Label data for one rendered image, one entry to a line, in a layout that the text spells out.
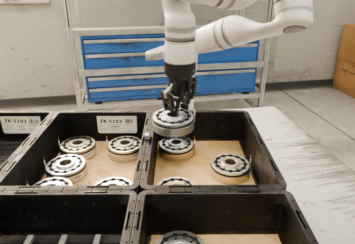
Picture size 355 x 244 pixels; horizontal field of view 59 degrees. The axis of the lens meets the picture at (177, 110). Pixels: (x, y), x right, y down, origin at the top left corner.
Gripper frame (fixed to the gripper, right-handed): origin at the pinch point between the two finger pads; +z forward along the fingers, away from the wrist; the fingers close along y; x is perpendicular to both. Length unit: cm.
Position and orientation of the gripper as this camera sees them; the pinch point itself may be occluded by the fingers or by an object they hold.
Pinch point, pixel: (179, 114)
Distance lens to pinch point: 80.5
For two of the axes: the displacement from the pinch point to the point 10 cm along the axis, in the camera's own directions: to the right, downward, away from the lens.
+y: 5.3, -3.6, 7.7
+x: -8.5, -2.3, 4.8
